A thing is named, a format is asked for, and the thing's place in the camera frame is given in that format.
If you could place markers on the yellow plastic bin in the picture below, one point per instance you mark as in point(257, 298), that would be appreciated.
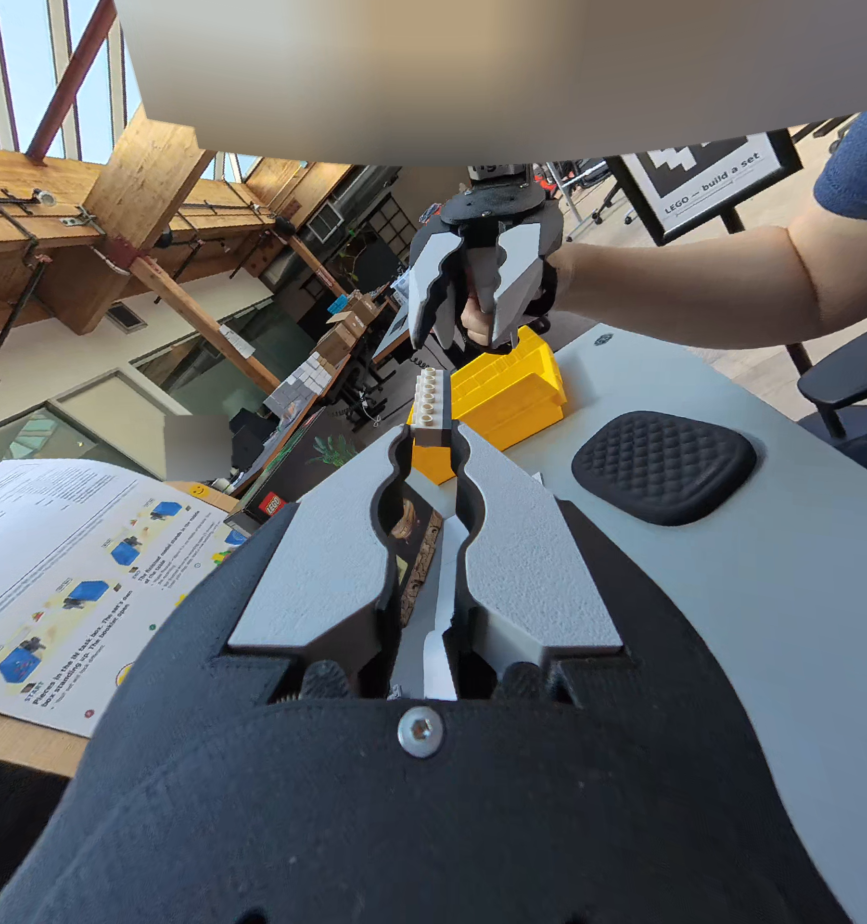
point(506, 404)

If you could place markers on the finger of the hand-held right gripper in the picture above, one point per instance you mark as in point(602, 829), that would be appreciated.
point(430, 289)
point(524, 274)

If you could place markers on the cardboard box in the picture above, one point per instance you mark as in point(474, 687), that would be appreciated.
point(334, 345)
point(358, 314)

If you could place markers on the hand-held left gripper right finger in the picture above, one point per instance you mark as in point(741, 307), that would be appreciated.
point(534, 577)

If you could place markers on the printed instruction sheet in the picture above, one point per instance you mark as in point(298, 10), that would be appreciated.
point(65, 577)

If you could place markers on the black framed floor sign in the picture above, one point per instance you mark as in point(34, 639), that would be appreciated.
point(708, 180)

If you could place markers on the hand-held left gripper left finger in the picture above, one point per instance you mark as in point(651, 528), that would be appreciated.
point(318, 577)

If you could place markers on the wooden ceiling beam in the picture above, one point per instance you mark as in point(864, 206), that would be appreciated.
point(137, 209)

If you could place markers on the white and grey lego assembly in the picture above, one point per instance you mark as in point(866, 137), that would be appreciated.
point(432, 404)

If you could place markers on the person's blue shirt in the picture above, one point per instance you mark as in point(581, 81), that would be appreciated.
point(859, 159)

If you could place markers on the grey white checkered board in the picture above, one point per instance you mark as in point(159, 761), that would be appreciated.
point(303, 386)

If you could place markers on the black quilted wrist rest pad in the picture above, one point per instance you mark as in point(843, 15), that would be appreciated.
point(664, 465)

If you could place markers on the skylight window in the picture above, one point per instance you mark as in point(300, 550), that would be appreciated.
point(15, 72)

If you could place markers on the black office chair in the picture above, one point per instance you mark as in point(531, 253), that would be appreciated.
point(845, 375)

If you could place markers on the black lego set box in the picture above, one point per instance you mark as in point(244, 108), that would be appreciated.
point(318, 451)

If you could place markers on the person's right forearm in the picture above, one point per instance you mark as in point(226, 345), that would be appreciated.
point(693, 281)

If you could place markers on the person's right hand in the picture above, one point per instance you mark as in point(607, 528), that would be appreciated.
point(477, 326)

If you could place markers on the yellow smiley sticker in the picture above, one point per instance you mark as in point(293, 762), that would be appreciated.
point(199, 490)

